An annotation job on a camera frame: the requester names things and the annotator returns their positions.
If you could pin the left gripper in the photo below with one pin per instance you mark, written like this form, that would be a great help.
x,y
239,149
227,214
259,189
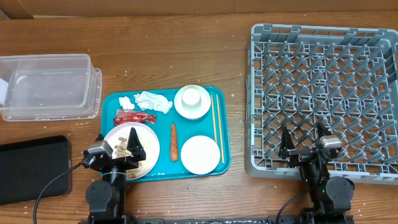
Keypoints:
x,y
131,162

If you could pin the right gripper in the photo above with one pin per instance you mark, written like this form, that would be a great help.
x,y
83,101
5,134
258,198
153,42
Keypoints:
x,y
300,155

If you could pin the rice and peanut shells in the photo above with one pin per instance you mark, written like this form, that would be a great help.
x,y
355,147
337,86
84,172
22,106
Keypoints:
x,y
120,150

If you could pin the large white plate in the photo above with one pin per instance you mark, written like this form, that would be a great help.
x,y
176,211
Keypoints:
x,y
147,138

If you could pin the white bowl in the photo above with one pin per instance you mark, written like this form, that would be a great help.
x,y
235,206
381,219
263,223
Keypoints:
x,y
193,112

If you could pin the white cup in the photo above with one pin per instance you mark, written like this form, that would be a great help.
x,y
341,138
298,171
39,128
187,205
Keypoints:
x,y
191,97

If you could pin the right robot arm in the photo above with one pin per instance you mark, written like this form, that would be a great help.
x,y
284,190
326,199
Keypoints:
x,y
330,196

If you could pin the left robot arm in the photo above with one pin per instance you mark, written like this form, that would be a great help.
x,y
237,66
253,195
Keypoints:
x,y
106,197

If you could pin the grey dishwasher rack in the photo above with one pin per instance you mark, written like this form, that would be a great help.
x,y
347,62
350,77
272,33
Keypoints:
x,y
344,78

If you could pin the black waste tray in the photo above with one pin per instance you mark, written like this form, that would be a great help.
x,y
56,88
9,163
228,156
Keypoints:
x,y
28,166

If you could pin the red snack wrapper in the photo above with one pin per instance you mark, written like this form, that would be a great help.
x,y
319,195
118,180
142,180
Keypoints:
x,y
125,116

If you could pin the small crumpled white tissue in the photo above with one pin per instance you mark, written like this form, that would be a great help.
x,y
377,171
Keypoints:
x,y
125,103

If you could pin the large crumpled white tissue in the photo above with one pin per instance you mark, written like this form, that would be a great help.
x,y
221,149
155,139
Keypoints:
x,y
151,101

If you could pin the orange carrot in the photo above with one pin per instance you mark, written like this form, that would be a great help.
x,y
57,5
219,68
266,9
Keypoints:
x,y
173,144

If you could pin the teal plastic tray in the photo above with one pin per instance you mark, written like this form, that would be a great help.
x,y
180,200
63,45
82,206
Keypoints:
x,y
164,168

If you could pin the clear plastic bin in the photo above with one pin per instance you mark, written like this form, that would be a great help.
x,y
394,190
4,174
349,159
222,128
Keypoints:
x,y
49,87

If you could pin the right wooden chopstick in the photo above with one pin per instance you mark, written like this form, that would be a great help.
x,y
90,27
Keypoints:
x,y
220,129

